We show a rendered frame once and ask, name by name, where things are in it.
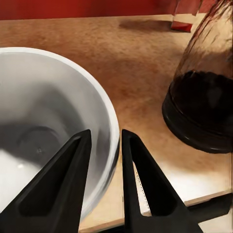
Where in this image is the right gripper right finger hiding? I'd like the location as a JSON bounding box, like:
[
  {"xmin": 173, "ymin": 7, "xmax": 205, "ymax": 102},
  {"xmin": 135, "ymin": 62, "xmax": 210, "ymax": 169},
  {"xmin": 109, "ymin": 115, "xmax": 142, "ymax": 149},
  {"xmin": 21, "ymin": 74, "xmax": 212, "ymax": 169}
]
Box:
[{"xmin": 122, "ymin": 129, "xmax": 204, "ymax": 233}]

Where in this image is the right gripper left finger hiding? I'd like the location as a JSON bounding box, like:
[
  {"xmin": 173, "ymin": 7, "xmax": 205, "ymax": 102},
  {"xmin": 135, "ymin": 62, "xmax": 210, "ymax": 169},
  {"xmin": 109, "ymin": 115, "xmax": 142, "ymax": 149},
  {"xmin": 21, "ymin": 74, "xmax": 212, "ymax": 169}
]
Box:
[{"xmin": 0, "ymin": 130, "xmax": 92, "ymax": 233}]

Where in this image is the coffee cup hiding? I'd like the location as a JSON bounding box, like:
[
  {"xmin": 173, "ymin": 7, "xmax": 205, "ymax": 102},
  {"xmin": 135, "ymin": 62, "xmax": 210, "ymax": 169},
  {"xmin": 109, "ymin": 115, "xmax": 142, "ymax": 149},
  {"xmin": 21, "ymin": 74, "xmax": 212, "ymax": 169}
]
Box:
[{"xmin": 0, "ymin": 47, "xmax": 120, "ymax": 223}]

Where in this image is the electric kettle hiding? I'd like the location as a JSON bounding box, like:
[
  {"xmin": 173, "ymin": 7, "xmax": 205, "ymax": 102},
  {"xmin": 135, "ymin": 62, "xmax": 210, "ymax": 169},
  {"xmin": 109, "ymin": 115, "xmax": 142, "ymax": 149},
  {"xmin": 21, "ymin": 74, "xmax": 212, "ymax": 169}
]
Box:
[{"xmin": 162, "ymin": 0, "xmax": 233, "ymax": 154}]

